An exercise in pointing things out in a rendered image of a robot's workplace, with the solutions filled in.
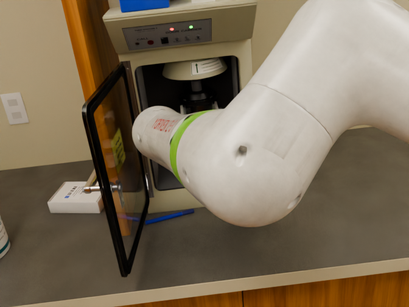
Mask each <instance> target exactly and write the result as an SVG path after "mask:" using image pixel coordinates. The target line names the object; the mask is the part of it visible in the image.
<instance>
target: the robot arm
mask: <svg viewBox="0 0 409 307"><path fill-rule="evenodd" d="M180 110H181V112H178V113H177V112H176V111H175V110H173V109H171V108H169V107H164V106H154V107H150V108H147V109H145V110H144V111H142V112H141V113H140V114H139V115H138V117H137V118H136V120H135V122H134V124H133V128H132V137H133V142H134V144H135V146H136V148H137V149H138V151H140V153H142V154H143V155H144V156H146V157H147V158H149V159H151V160H153V161H155V162H157V163H158V164H160V165H161V166H163V167H165V168H166V169H168V170H169V171H170V172H172V173H173V174H174V175H175V177H176V178H177V179H178V180H179V182H180V183H181V184H182V185H183V186H184V187H185V188H186V189H187V190H188V191H189V192H190V193H191V194H192V195H193V196H194V197H195V198H196V199H197V200H198V201H199V202H200V203H201V204H202V205H203V206H204V207H205V208H207V209H208V210H209V211H210V212H211V213H212V214H214V215H215V216H217V217H218V218H220V219H221V220H223V221H225V222H227V223H230V224H233V225H237V226H240V227H261V226H265V225H269V224H272V223H274V222H276V221H278V220H280V219H282V218H283V217H285V216H286V215H288V214H289V213H290V212H291V211H292V210H293V209H294V208H295V207H296V206H297V204H299V202H300V200H301V199H302V197H303V195H304V194H305V192H306V190H307V188H308V187H309V185H310V183H311V182H312V180H313V178H314V176H315V175H316V173H317V172H318V170H319V168H320V166H321V165H322V163H323V161H324V159H325V158H326V156H327V154H328V153H329V151H330V149H331V147H332V146H333V145H334V143H335V142H336V140H337V139H338V138H339V136H340V135H341V134H342V133H343V132H344V131H346V130H347V129H350V128H351V127H354V126H357V125H370V126H373V127H375V128H377V129H380V130H382V131H384V132H386V133H388V134H390V135H392V136H394V137H396V138H398V139H400V140H402V141H403V142H405V143H407V144H409V12H408V11H407V10H405V9H404V8H402V7H401V6H400V5H398V4H396V3H395V2H394V1H392V0H308V1H307V2H306V3H305V4H304V5H303V6H302V7H301V8H300V9H299V10H298V11H297V13H296V14H295V16H294V17H293V19H292V21H291V22H290V24H289V25H288V27H287V28H286V30H285V32H284V33H283V35H282V37H281V38H280V39H279V41H278V42H277V44H276V46H275V47H274V48H273V50H272V51H271V52H270V54H269V55H268V57H267V58H266V59H265V61H264V62H263V64H262V65H261V66H260V68H259V69H258V70H257V72H256V73H255V75H254V76H253V77H252V78H251V80H250V81H249V82H248V83H247V85H246V86H245V87H244V89H243V90H242V91H241V92H240V93H239V94H238V95H237V96H236V97H235V98H234V99H233V100H232V101H231V102H230V103H229V105H228V106H227V107H226V108H225V109H222V107H220V108H218V105H217V102H216V101H215V110H206V111H199V112H196V113H191V114H188V115H184V113H183V106H182V105H180Z"/></svg>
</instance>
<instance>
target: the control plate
mask: <svg viewBox="0 0 409 307"><path fill-rule="evenodd" d="M189 26H193V28H191V29H190V28H189ZM171 27H173V28H174V30H170V28H171ZM122 31H123V33H124V37H125V40H126V42H127V45H128V48H129V51H132V50H138V49H148V48H159V47H164V46H175V45H181V44H192V43H202V42H208V41H212V18H209V19H198V20H192V21H182V22H175V23H165V24H155V25H149V26H138V27H128V28H122ZM197 35H200V37H199V38H197V37H196V36H197ZM187 36H188V37H189V39H188V40H187V38H186V37H187ZM164 37H168V41H169V43H167V44H162V43H161V38H164ZM176 37H177V38H179V40H178V41H176V39H175V38H176ZM149 40H152V41H153V42H154V43H153V44H148V43H147V42H148V41H149ZM136 42H138V43H139V45H135V43H136Z"/></svg>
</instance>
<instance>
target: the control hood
mask: <svg viewBox="0 0 409 307"><path fill-rule="evenodd" d="M256 10H257V0H215V1H212V2H199V3H192V0H179V1H169V7H168V8H163V9H153V10H142V11H136V12H125V13H122V12H121V7H114V8H110V9H109V10H108V11H107V12H106V14H104V16H103V17H102V18H103V22H104V24H105V27H106V28H107V31H108V34H109V36H110V39H111V42H112V44H113V46H114V49H115V51H116V53H118V54H122V53H128V52H138V51H149V50H154V49H165V48H175V47H182V46H192V45H198V44H208V43H218V42H224V41H235V40H245V39H251V38H252V37H253V29H254V22H255V17H256ZM209 18H212V41H208V42H202V43H192V44H181V45H175V46H164V47H159V48H148V49H138V50H132V51H129V48H128V45H127V42H126V40H125V37H124V33H123V31H122V28H128V27H138V26H149V25H155V24H165V23H175V22H182V21H192V20H198V19H209Z"/></svg>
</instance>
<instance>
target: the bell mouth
mask: <svg viewBox="0 0 409 307"><path fill-rule="evenodd" d="M226 69H227V65H226V63H225V61H224V59H223V57H213V58H202V59H196V60H186V61H180V62H170V63H165V65H164V69H163V73H162V75H163V76H164V77H166V78H168V79H172V80H198V79H205V78H208V77H213V76H216V75H218V74H221V73H223V72H224V71H225V70H226Z"/></svg>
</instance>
